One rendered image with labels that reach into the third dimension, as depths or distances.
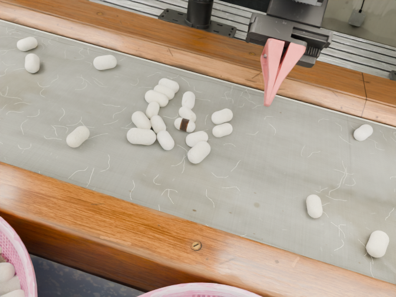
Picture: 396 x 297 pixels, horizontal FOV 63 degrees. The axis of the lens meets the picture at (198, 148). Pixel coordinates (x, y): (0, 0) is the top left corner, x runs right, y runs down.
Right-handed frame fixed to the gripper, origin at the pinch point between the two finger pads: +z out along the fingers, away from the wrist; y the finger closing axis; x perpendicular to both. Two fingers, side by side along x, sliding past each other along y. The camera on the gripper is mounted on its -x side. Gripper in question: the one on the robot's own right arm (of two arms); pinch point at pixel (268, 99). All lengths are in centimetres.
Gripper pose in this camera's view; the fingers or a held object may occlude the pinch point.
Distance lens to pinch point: 43.4
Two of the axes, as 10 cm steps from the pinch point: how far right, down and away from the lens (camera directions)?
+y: 9.6, 2.8, -0.7
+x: 0.6, 0.6, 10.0
